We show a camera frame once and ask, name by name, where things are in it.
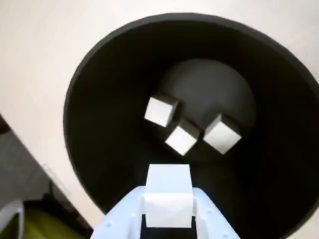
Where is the white cube block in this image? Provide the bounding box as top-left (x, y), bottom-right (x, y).
top-left (143, 163), bottom-right (195, 229)
top-left (202, 113), bottom-right (243, 155)
top-left (164, 121), bottom-right (201, 157)
top-left (144, 94), bottom-right (179, 128)

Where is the black pot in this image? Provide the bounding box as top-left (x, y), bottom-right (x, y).
top-left (63, 12), bottom-right (319, 239)

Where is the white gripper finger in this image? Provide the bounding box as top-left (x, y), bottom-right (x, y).
top-left (88, 185), bottom-right (148, 239)
top-left (191, 186), bottom-right (240, 239)

